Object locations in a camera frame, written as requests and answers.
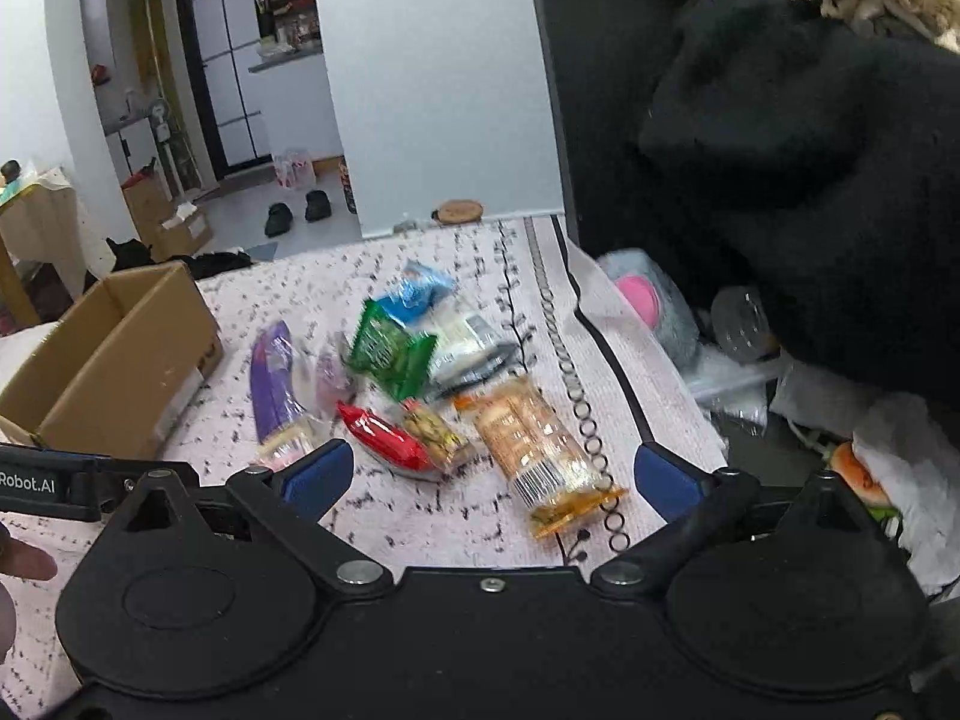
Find black framed glass door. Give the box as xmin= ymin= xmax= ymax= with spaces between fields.
xmin=171 ymin=0 xmax=275 ymax=181

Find small clear purple packet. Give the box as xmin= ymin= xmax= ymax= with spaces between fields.
xmin=313 ymin=349 xmax=353 ymax=417

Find burger toy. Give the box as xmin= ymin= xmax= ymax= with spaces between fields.
xmin=829 ymin=441 xmax=901 ymax=522

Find kitchen shelf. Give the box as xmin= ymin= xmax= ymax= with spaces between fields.
xmin=244 ymin=0 xmax=325 ymax=65

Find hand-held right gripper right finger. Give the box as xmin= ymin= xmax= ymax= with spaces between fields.
xmin=589 ymin=444 xmax=875 ymax=602

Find person's left hand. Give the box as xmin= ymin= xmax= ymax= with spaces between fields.
xmin=0 ymin=523 xmax=59 ymax=657

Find white standing fan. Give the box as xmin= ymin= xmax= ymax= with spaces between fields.
xmin=146 ymin=97 xmax=185 ymax=196

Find white plastic bag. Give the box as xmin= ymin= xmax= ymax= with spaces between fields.
xmin=851 ymin=390 xmax=960 ymax=601

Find grey pink plush toy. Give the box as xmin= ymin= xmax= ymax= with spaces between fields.
xmin=596 ymin=247 xmax=702 ymax=376

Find clear nut packet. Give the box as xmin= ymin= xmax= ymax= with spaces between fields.
xmin=401 ymin=399 xmax=477 ymax=475

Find clear pink plastic bag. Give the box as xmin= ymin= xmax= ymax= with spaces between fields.
xmin=271 ymin=148 xmax=317 ymax=188

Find black fleece blanket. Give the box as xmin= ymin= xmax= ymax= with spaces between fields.
xmin=637 ymin=0 xmax=960 ymax=413

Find orange biscuit packet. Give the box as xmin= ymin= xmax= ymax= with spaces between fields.
xmin=454 ymin=375 xmax=629 ymax=541

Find clear plastic cup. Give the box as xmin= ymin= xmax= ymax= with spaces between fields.
xmin=709 ymin=285 xmax=781 ymax=368

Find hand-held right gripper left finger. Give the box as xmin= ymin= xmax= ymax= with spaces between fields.
xmin=120 ymin=439 xmax=395 ymax=602

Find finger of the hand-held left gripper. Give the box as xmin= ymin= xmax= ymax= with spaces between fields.
xmin=96 ymin=456 xmax=202 ymax=507

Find black clothes pile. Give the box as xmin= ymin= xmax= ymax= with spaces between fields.
xmin=105 ymin=238 xmax=256 ymax=278

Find stacked cardboard boxes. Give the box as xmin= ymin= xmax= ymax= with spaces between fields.
xmin=124 ymin=172 xmax=215 ymax=260

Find clear plastic wrap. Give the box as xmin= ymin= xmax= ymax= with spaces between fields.
xmin=690 ymin=360 xmax=781 ymax=436

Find white grey snack packet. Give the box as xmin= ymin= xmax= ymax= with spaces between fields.
xmin=424 ymin=307 xmax=522 ymax=398

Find red snack packet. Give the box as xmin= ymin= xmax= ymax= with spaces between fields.
xmin=336 ymin=400 xmax=432 ymax=475

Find green snack packet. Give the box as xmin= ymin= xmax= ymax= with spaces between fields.
xmin=343 ymin=298 xmax=440 ymax=402

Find black sofa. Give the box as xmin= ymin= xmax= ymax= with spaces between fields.
xmin=525 ymin=0 xmax=960 ymax=361

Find table with beige cloth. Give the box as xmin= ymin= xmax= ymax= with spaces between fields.
xmin=0 ymin=161 xmax=117 ymax=331

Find brown cardboard box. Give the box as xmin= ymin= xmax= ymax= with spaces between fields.
xmin=0 ymin=261 xmax=224 ymax=462

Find long purple snack packet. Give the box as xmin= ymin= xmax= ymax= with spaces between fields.
xmin=250 ymin=320 xmax=331 ymax=470

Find blue snack packet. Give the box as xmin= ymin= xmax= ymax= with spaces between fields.
xmin=375 ymin=259 xmax=457 ymax=331

